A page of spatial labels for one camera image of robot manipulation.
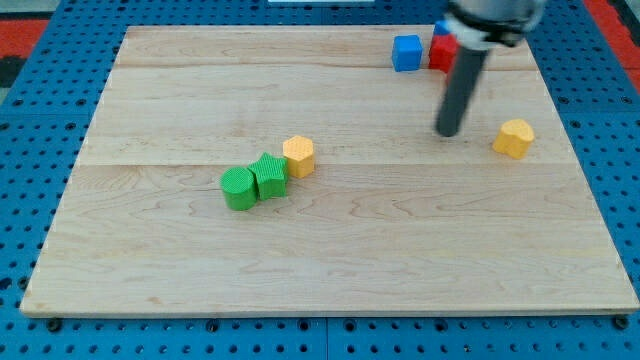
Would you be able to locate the small blue block behind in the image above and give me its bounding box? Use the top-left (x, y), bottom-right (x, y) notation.
top-left (433, 20), bottom-right (450, 36)

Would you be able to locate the red block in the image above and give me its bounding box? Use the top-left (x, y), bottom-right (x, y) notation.
top-left (428, 34), bottom-right (458, 74)

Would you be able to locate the green cylinder block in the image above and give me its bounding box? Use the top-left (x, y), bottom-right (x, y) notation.
top-left (220, 167), bottom-right (258, 211)

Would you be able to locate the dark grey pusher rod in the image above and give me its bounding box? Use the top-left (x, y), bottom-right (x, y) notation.
top-left (435, 47), bottom-right (489, 137)

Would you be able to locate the yellow hexagon block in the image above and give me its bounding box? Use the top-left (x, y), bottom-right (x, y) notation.
top-left (282, 135), bottom-right (315, 178)

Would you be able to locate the blue cube block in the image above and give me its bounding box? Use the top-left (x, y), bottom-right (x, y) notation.
top-left (391, 34), bottom-right (423, 72)

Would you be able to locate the light wooden board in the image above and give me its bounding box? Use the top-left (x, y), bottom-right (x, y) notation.
top-left (20, 26), bottom-right (639, 319)

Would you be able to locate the yellow heart block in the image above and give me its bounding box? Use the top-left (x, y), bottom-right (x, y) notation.
top-left (492, 119), bottom-right (535, 159)

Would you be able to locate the green star block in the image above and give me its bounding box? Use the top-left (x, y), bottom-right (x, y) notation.
top-left (248, 152), bottom-right (288, 200)

